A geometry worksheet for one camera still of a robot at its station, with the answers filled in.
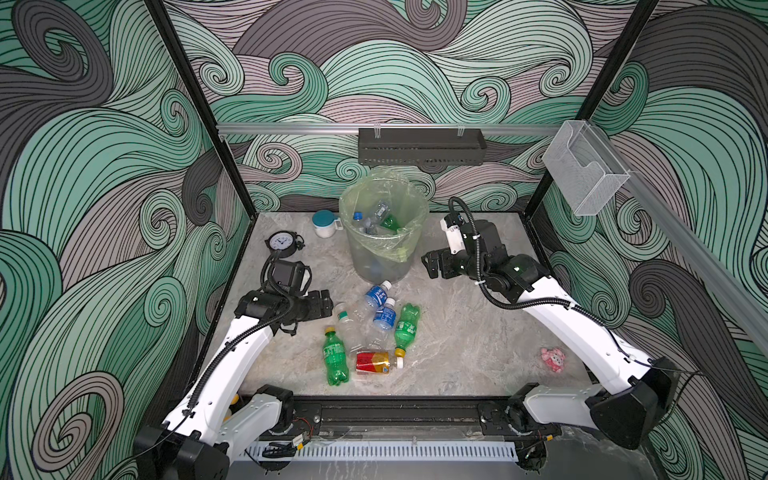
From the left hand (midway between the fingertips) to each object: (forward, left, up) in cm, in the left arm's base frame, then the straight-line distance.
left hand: (320, 304), depth 78 cm
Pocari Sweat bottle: (0, -18, -12) cm, 21 cm away
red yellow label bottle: (-12, -15, -10) cm, 21 cm away
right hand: (+10, -31, +11) cm, 34 cm away
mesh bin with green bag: (+13, -17, +3) cm, 22 cm away
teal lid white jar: (+36, +4, -7) cm, 37 cm away
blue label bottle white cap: (+8, -15, -9) cm, 19 cm away
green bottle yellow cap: (-2, -24, -9) cm, 26 cm away
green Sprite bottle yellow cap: (-11, -4, -9) cm, 15 cm away
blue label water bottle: (+30, -8, +4) cm, 31 cm away
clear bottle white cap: (+31, -16, +4) cm, 35 cm away
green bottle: (+31, -20, -1) cm, 37 cm away
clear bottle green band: (-2, -8, -15) cm, 17 cm away
